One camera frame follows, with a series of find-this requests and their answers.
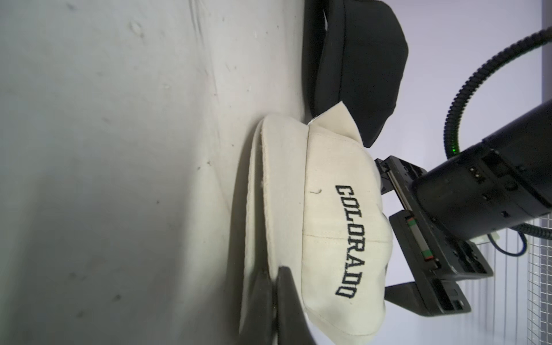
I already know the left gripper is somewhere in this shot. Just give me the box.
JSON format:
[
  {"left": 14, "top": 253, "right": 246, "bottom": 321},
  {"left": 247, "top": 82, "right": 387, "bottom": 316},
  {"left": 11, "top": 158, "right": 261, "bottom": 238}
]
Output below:
[{"left": 375, "top": 156, "right": 493, "bottom": 317}]

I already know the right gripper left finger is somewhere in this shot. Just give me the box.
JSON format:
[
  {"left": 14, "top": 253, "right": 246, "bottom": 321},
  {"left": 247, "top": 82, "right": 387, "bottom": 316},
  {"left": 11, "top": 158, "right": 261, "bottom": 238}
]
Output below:
[{"left": 238, "top": 272, "right": 274, "bottom": 345}]

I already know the white wire wall basket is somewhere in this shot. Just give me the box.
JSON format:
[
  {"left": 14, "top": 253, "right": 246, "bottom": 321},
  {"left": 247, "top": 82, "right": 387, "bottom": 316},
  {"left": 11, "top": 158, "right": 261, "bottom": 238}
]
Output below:
[{"left": 470, "top": 237, "right": 551, "bottom": 344}]

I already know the cream Colorado cap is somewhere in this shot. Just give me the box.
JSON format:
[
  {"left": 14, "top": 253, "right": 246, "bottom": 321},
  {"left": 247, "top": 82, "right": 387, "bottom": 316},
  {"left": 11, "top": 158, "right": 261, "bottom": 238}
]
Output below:
[{"left": 241, "top": 103, "right": 392, "bottom": 344}]

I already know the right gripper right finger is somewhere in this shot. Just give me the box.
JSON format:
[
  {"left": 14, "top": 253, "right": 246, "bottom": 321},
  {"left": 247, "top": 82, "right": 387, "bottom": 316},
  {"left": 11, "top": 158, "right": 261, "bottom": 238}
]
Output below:
[{"left": 276, "top": 267, "right": 316, "bottom": 345}]

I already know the plain black cap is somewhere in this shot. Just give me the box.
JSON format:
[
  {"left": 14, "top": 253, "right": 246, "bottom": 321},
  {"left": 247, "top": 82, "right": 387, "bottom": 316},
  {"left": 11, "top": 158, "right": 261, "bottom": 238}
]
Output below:
[{"left": 302, "top": 0, "right": 408, "bottom": 147}]

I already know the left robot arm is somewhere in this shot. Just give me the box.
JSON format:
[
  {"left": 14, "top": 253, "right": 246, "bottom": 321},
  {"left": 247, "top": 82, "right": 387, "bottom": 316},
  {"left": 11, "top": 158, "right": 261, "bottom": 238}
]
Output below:
[{"left": 376, "top": 28, "right": 551, "bottom": 317}]

